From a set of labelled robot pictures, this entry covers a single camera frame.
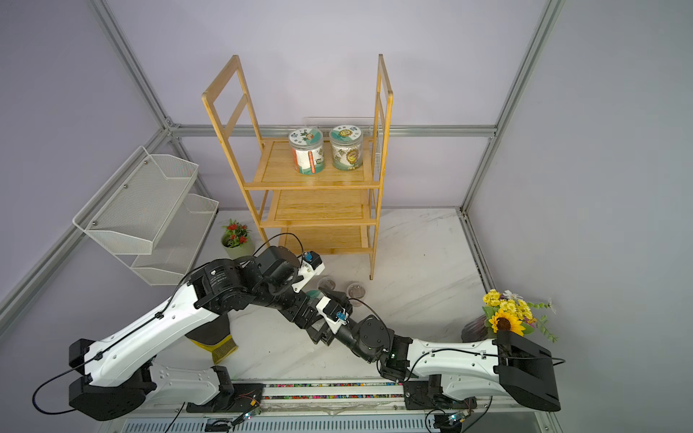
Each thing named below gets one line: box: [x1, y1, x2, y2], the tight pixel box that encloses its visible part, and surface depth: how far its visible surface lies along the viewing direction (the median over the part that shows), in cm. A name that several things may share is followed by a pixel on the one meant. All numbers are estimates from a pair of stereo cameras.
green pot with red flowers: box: [221, 218, 256, 259], surface depth 97 cm
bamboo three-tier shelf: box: [201, 53, 395, 281], surface depth 72 cm
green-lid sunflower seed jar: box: [329, 124, 364, 172], surface depth 65 cm
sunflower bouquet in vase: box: [461, 288, 558, 343], surface depth 65 cm
